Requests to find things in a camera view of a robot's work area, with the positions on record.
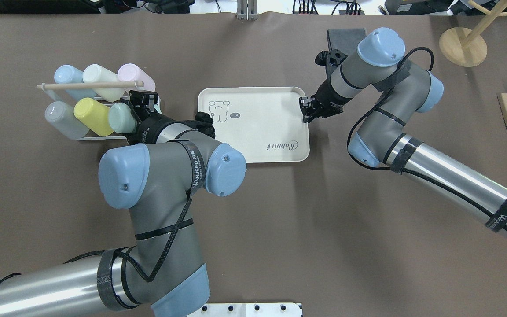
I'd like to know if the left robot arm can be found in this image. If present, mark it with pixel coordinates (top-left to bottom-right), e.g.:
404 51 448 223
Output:
0 90 247 317

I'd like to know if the white wire cup rack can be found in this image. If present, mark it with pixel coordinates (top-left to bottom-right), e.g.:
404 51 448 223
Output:
37 80 151 140

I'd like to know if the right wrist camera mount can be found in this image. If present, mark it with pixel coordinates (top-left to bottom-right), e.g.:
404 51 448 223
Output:
315 49 347 79

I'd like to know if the aluminium frame post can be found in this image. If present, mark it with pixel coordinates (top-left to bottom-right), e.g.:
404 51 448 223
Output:
237 0 259 21

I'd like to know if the pink plastic cup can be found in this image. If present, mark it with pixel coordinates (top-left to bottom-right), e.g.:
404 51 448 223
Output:
117 63 156 93

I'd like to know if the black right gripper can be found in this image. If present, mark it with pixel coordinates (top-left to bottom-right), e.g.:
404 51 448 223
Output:
299 86 344 124

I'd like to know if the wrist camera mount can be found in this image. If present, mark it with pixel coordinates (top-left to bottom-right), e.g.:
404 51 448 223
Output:
315 49 347 79
195 111 216 139

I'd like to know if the yellow plastic cup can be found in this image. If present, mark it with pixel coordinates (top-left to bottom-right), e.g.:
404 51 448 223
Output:
74 98 114 136

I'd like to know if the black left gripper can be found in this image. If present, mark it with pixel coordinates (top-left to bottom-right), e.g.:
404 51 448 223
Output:
127 90 160 146

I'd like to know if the white rabbit print tray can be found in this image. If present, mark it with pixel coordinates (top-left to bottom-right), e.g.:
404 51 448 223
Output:
198 87 310 164

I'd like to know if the green plastic cup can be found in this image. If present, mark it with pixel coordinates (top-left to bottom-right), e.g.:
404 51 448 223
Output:
107 103 137 134

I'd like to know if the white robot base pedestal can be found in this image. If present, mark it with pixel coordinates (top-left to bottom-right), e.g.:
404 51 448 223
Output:
189 302 303 317

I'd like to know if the light blue plastic cup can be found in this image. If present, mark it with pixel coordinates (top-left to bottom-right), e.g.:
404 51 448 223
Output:
54 65 97 102

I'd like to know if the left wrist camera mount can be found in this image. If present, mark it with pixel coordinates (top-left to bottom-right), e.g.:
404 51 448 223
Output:
195 111 216 139

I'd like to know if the grey translucent plastic cup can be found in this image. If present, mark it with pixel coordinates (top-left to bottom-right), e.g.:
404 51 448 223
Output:
44 101 90 140

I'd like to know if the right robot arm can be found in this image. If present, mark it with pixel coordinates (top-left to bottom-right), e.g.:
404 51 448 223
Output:
298 27 507 236

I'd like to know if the wooden mug tree stand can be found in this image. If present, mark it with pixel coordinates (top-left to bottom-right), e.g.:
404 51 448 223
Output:
439 0 507 67

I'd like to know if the folded grey cloth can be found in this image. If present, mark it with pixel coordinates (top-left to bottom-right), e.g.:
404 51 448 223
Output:
327 28 367 55

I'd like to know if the cream white plastic cup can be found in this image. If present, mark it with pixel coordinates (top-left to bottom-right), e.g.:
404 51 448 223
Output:
82 64 125 102

